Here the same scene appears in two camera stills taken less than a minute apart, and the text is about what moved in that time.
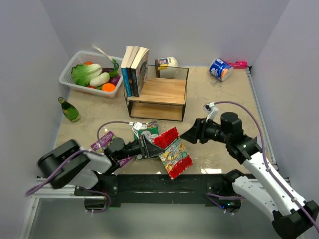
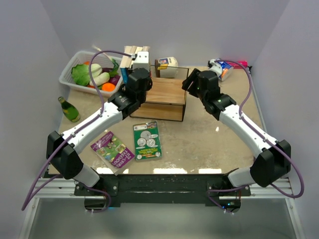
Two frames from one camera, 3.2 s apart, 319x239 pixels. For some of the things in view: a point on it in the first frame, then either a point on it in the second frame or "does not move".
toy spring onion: [113, 63] does not move
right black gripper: [198, 132] to [193, 77]
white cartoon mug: [166, 72] does not move
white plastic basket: [74, 58] does not move
